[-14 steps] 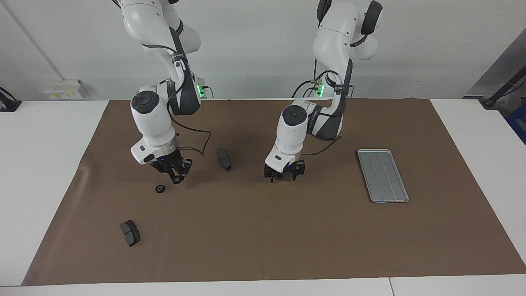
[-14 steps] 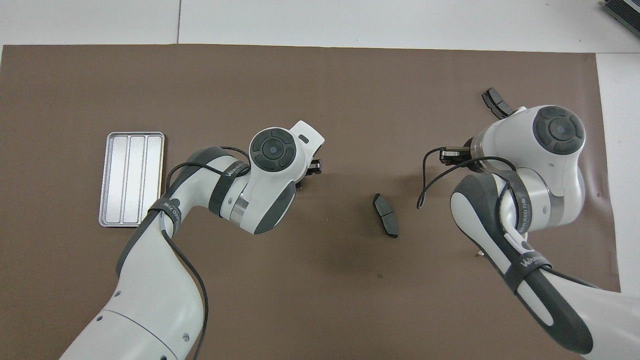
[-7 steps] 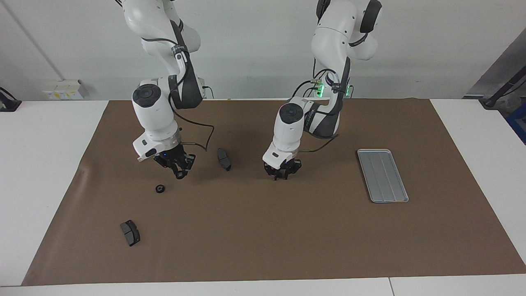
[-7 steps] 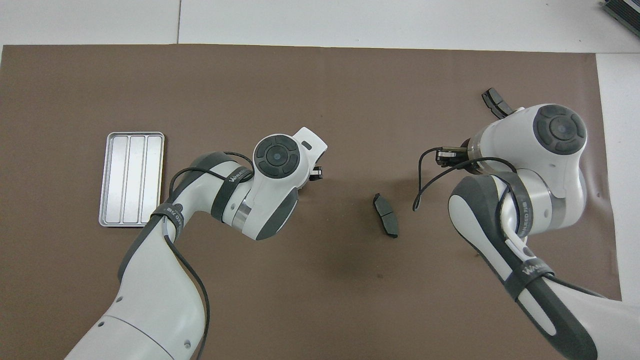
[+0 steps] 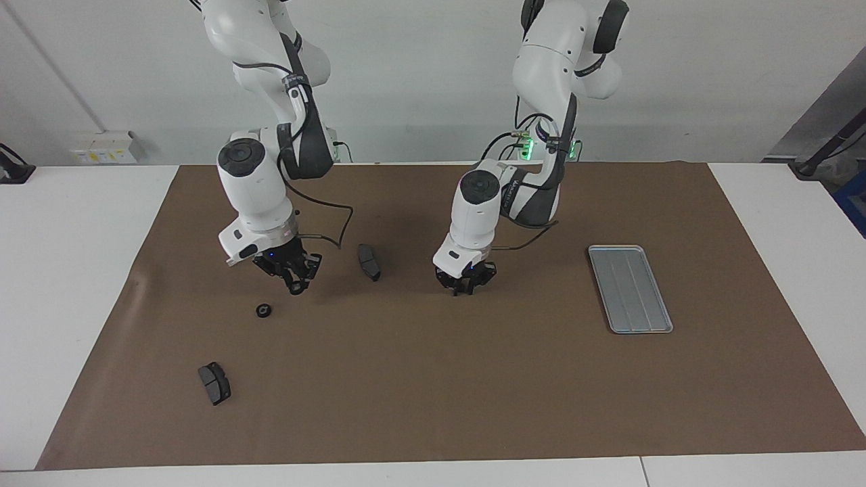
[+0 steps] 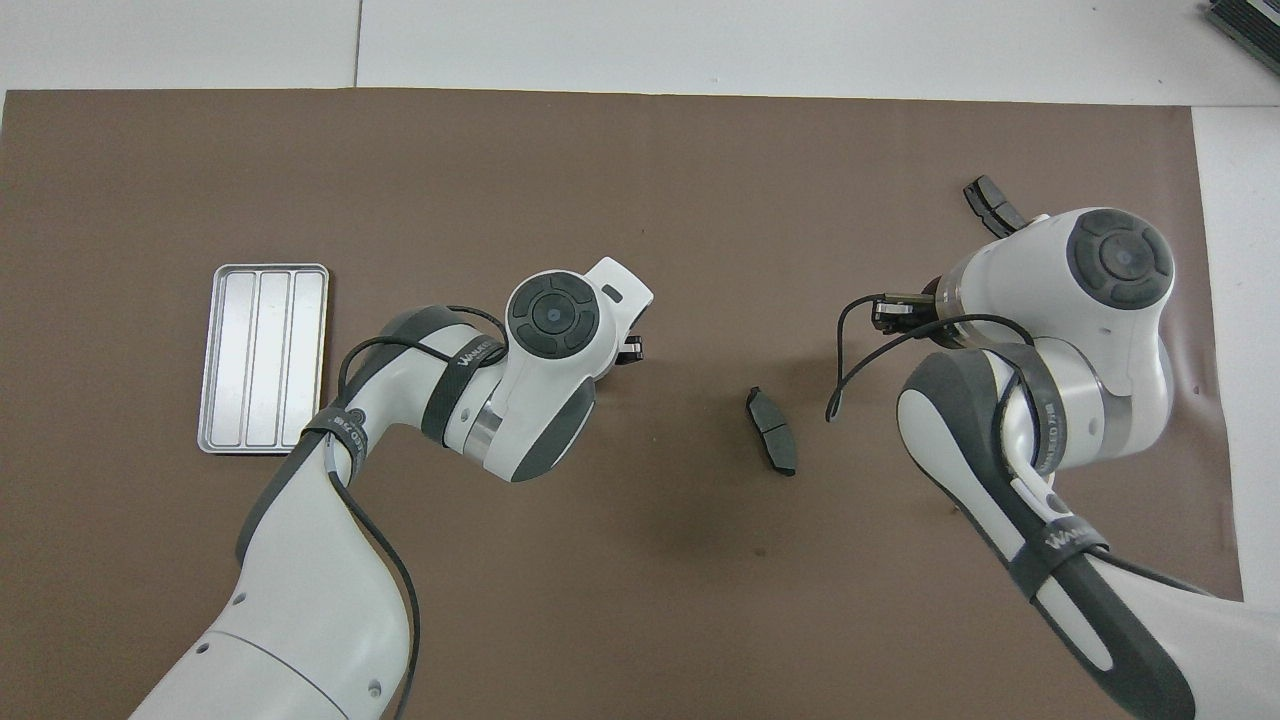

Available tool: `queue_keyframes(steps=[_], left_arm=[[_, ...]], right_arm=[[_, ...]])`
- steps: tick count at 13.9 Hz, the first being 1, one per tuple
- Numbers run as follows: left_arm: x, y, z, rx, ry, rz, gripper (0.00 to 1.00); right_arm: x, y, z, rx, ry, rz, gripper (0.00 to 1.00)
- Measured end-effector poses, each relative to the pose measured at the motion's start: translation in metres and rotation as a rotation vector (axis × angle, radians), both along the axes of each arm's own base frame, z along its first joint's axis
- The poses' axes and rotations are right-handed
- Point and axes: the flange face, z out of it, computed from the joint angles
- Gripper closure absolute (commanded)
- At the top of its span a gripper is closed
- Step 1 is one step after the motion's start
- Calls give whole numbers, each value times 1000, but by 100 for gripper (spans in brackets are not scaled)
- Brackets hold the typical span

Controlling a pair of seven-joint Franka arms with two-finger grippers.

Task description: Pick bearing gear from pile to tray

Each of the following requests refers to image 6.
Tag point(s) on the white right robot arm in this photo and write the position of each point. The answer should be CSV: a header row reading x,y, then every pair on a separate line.
x,y
1100,330

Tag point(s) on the silver metal ribbed tray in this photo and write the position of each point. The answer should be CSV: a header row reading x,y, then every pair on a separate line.
x,y
263,360

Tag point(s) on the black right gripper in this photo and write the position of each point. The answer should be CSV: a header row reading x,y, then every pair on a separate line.
x,y
928,310

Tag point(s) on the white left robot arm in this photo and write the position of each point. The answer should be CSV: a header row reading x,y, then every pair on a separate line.
x,y
300,600

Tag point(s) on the grey brake pad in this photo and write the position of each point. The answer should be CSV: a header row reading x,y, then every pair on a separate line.
x,y
770,425
990,200

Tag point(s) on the brown paper table mat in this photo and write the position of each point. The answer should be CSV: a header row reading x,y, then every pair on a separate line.
x,y
700,200

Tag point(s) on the grey ridged device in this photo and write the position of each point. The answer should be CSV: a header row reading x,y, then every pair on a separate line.
x,y
1255,25

